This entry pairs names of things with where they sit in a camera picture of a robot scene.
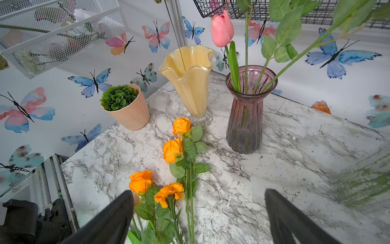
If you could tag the pink tulip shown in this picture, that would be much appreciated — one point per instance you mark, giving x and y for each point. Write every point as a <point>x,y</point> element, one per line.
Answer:
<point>222,32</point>

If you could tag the white mesh wall basket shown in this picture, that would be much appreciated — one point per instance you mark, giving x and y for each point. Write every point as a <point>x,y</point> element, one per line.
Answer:
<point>37,36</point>

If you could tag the pink rose pair stem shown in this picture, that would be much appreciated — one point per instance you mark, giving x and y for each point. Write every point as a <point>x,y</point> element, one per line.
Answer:
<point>246,7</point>

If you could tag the orange ranunculus flower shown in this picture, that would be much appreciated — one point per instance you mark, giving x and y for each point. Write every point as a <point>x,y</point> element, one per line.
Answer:
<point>155,222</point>

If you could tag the clear glass vase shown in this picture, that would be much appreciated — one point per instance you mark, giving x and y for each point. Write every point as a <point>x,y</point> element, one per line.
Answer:
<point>365,185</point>

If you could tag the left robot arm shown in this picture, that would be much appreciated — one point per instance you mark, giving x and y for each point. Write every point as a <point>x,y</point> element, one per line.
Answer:
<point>24,225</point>

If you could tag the purple glass vase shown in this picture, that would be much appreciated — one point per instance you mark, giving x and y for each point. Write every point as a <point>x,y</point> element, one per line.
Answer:
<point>245,127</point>

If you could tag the orange marigold stem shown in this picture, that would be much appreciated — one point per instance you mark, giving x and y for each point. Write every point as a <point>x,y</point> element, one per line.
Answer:
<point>167,197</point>

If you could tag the yellow ruffled vase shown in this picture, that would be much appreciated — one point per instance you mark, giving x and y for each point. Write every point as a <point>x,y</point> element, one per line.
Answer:
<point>188,69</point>

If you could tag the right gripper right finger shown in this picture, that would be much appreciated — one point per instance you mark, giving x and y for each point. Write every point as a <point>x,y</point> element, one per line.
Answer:
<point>288,223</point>

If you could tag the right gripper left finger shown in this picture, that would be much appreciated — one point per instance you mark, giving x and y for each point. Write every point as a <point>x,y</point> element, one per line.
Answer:
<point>110,226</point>

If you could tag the potted green succulent plant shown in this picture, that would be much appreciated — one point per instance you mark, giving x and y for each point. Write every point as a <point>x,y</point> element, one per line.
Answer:
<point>127,105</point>

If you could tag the orange carnation flower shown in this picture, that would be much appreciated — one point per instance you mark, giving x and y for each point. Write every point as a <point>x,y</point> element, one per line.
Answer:
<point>176,37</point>

